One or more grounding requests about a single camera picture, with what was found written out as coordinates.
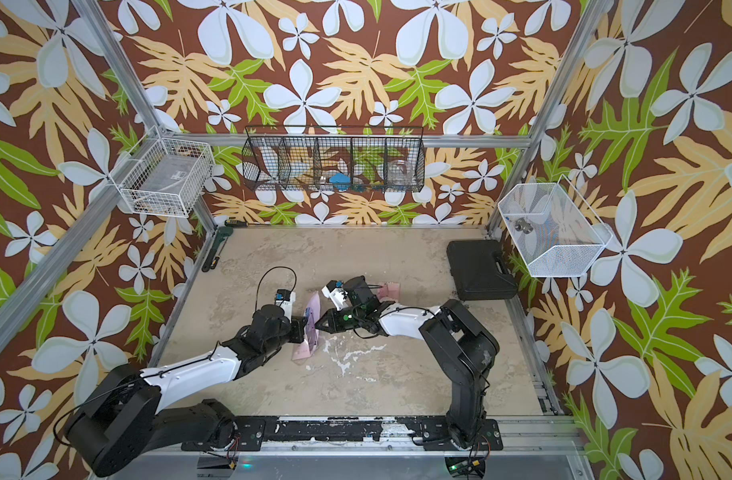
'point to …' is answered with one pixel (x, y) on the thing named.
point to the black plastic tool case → (480, 270)
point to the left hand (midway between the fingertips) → (309, 315)
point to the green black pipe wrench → (219, 233)
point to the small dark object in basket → (522, 224)
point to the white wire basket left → (171, 178)
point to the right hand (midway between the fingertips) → (316, 325)
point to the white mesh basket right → (555, 232)
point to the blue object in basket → (341, 181)
